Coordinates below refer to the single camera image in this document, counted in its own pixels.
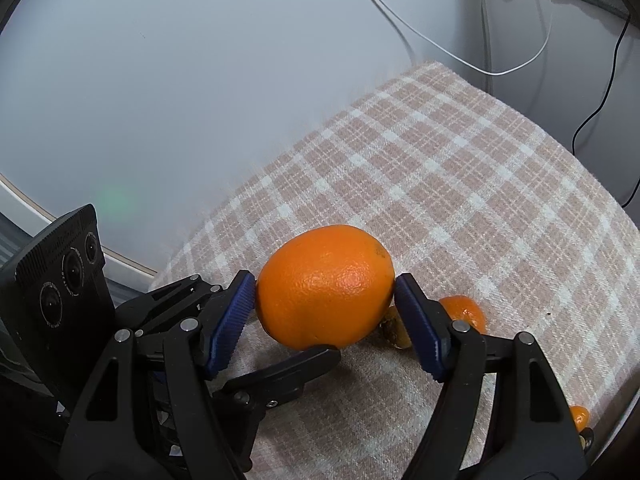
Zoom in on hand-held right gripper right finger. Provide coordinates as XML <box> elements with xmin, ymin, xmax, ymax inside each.
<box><xmin>394</xmin><ymin>273</ymin><xmax>591</xmax><ymax>480</ymax></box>

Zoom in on small oval mandarin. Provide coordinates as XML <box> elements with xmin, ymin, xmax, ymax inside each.
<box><xmin>570</xmin><ymin>405</ymin><xmax>592</xmax><ymax>433</ymax></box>

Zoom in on bruised small orange fruit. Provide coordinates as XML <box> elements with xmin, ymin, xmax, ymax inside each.
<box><xmin>381</xmin><ymin>305</ymin><xmax>413</xmax><ymax>350</ymax></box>

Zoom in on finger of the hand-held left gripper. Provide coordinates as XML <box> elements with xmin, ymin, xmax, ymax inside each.
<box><xmin>214</xmin><ymin>345</ymin><xmax>342</xmax><ymax>472</ymax></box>
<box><xmin>116</xmin><ymin>274</ymin><xmax>236</xmax><ymax>335</ymax></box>

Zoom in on white cable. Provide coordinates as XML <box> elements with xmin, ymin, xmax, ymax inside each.
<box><xmin>341</xmin><ymin>0</ymin><xmax>553</xmax><ymax>77</ymax></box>

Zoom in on black cable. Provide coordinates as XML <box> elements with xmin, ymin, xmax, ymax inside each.
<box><xmin>571</xmin><ymin>12</ymin><xmax>640</xmax><ymax>208</ymax></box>

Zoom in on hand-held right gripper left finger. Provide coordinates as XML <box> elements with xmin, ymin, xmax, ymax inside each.
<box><xmin>57</xmin><ymin>270</ymin><xmax>258</xmax><ymax>480</ymax></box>

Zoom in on smooth large orange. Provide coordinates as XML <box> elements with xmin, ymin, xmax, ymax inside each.
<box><xmin>255</xmin><ymin>224</ymin><xmax>396</xmax><ymax>351</ymax></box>

